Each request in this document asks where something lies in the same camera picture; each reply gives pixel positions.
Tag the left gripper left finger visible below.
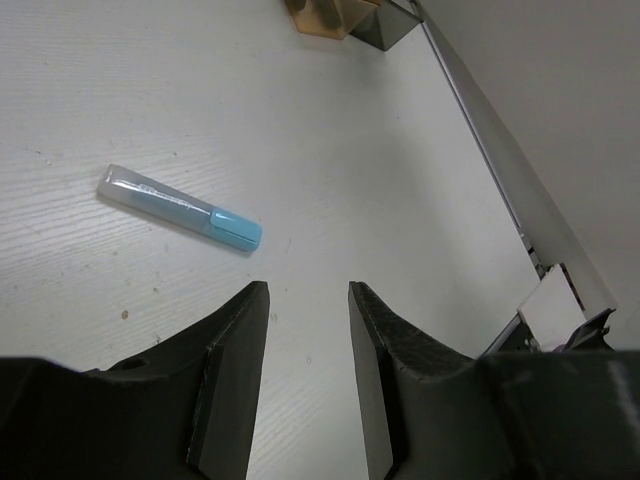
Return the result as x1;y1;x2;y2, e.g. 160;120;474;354
1;281;270;479

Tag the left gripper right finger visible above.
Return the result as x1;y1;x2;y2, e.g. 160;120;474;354
349;282;639;479

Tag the light blue pastel highlighter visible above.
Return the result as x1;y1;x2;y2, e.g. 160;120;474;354
97;164;263;253

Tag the grey smoked plastic container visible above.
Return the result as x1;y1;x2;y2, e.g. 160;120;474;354
350;0;424;52

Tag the amber plastic container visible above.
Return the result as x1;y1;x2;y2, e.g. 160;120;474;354
285;0;382;40

